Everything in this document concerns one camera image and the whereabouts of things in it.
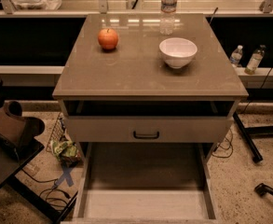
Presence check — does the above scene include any grey drawer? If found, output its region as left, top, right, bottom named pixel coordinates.
left=64, top=116, right=233, bottom=143

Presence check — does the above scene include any grey drawer cabinet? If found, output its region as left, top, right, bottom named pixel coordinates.
left=53, top=14, right=248, bottom=158

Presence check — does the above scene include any open bottom drawer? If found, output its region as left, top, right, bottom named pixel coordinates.
left=62, top=143, right=219, bottom=224

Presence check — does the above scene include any white bowl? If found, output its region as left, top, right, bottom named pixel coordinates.
left=159, top=37, right=198, bottom=69

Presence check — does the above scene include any red apple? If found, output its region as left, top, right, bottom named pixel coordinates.
left=98, top=28, right=118, bottom=50

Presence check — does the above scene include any green snack bag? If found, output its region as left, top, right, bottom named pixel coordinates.
left=49, top=140, right=81, bottom=166

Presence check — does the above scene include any blue tape cross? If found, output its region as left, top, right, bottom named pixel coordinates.
left=54, top=165, right=74, bottom=187

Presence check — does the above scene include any small water bottle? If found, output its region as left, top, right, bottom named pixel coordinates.
left=229, top=45, right=243, bottom=67

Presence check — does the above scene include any black stand base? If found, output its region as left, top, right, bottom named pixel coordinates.
left=233, top=112, right=273, bottom=163

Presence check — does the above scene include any brown curved object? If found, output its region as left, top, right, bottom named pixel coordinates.
left=0, top=101, right=45, bottom=160

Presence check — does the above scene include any yellowish liquid bottle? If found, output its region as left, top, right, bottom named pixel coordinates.
left=244, top=45, right=266, bottom=75

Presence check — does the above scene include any dark side table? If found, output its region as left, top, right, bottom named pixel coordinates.
left=0, top=140, right=76, bottom=224

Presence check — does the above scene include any black chair leg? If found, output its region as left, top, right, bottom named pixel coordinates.
left=254, top=183, right=273, bottom=197

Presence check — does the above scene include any wire basket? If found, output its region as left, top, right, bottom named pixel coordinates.
left=46, top=113, right=65, bottom=152

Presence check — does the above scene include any black floor cable right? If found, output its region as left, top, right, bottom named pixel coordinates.
left=212, top=128, right=235, bottom=160

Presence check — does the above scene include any black floor cables left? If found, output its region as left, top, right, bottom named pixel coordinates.
left=20, top=168, right=78, bottom=212

